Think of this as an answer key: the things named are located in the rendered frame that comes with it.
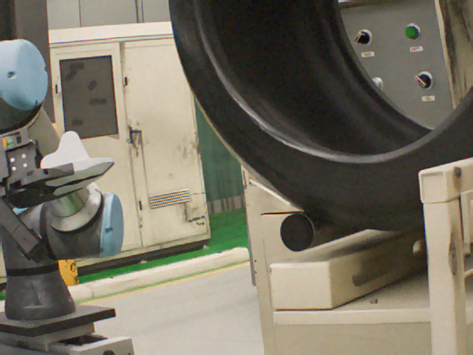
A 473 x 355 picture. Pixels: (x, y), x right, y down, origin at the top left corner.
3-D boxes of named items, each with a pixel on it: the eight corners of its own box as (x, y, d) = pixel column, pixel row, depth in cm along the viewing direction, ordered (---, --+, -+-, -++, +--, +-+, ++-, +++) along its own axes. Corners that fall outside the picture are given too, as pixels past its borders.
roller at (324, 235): (438, 210, 148) (414, 205, 151) (441, 180, 147) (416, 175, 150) (307, 255, 121) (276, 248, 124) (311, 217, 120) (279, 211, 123)
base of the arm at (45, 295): (-8, 316, 192) (-17, 269, 192) (46, 304, 203) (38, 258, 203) (33, 322, 182) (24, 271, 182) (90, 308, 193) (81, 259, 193)
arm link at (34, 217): (19, 261, 200) (8, 195, 199) (74, 258, 196) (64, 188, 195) (-6, 270, 188) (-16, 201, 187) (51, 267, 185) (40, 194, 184)
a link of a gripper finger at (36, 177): (69, 158, 120) (6, 177, 120) (72, 170, 120) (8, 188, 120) (77, 169, 125) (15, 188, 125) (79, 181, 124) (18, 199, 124)
